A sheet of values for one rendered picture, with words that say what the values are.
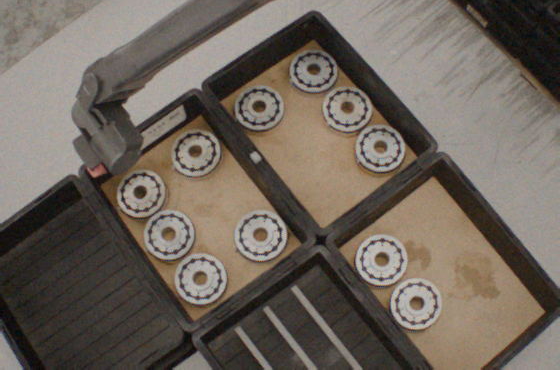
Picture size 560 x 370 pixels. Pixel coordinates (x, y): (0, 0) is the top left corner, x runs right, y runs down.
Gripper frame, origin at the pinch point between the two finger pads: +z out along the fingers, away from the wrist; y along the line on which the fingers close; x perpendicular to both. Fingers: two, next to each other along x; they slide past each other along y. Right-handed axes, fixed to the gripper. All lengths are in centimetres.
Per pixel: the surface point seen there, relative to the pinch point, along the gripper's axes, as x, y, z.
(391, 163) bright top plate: -26, 43, 21
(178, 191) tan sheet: -2.9, 6.6, 23.4
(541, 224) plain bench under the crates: -55, 67, 37
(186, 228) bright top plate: -11.2, 3.3, 20.6
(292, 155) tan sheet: -11.0, 29.5, 23.5
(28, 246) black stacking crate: 7.1, -26.2, 23.3
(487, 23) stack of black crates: 7, 125, 87
